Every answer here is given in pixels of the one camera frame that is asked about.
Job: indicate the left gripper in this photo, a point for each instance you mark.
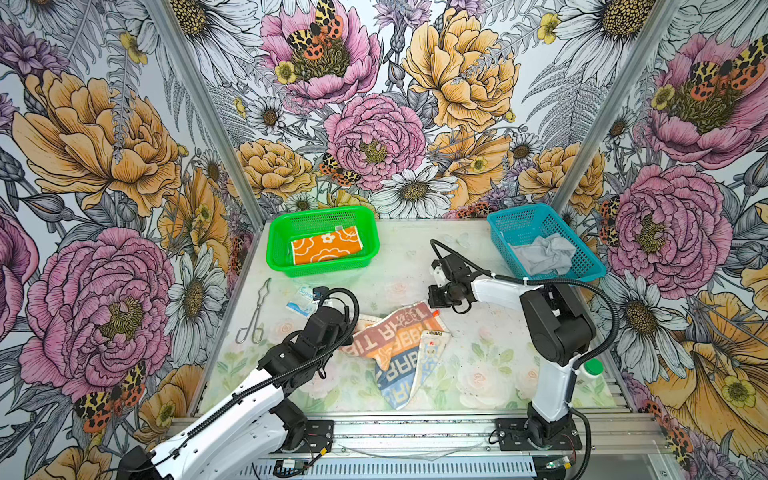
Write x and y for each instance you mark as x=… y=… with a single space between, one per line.
x=345 y=336

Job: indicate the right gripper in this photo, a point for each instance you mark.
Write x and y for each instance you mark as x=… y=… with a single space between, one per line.
x=434 y=300

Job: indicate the grey blue towel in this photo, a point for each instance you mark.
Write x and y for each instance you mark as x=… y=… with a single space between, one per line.
x=406 y=348

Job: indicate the plain grey towel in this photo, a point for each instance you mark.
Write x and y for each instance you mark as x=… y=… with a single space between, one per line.
x=546 y=255

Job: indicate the orange white patterned towel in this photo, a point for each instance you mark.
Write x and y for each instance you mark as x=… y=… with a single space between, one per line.
x=329 y=246

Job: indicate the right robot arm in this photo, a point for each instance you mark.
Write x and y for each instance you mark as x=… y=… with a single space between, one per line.
x=558 y=325

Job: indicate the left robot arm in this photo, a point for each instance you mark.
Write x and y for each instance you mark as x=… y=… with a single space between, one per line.
x=257 y=417

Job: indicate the metal tongs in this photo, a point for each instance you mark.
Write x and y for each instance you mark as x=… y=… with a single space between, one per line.
x=248 y=333

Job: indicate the small blue white packet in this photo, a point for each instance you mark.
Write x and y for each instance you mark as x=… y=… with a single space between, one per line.
x=303 y=302

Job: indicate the teal plastic basket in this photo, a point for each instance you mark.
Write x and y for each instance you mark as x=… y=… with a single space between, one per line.
x=522 y=225

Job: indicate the green plastic basket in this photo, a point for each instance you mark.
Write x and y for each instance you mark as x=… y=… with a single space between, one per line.
x=290 y=227

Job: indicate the white bottle green cap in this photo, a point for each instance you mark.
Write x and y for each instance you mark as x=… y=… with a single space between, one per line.
x=591 y=370

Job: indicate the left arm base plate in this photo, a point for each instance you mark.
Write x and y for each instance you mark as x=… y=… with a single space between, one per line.
x=310 y=436

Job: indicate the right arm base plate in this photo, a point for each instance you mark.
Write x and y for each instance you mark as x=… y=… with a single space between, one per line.
x=534 y=434

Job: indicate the aluminium front rail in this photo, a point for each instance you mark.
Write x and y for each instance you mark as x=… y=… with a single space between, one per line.
x=423 y=435

